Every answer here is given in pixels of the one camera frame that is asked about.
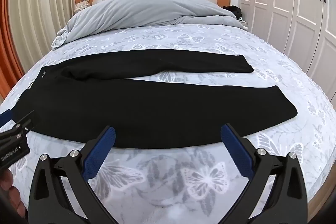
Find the grey duvet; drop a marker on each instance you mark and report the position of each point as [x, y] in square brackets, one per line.
[147, 11]

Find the black bag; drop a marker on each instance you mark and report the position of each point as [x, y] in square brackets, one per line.
[232, 11]

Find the white wardrobe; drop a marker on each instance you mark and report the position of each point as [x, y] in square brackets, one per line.
[283, 3]

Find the person's left hand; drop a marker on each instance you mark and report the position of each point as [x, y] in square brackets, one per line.
[9, 184]

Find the orange curtain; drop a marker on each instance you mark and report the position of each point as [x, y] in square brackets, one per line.
[8, 50]

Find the white flower decoration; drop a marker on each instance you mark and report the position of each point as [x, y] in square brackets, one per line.
[82, 6]

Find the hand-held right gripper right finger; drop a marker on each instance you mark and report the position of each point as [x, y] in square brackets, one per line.
[236, 151]

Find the bed with butterfly sheet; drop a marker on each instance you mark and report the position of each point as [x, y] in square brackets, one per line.
[183, 174]

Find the light patterned pillow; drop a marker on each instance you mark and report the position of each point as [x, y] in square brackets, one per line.
[59, 36]

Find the cream curtain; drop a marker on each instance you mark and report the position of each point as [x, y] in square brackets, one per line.
[42, 3]

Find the black pants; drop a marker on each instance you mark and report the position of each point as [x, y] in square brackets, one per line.
[136, 106]

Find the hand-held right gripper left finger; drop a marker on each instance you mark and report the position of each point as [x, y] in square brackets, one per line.
[101, 151]

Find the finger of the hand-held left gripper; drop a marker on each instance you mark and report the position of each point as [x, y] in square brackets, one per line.
[5, 117]
[22, 123]

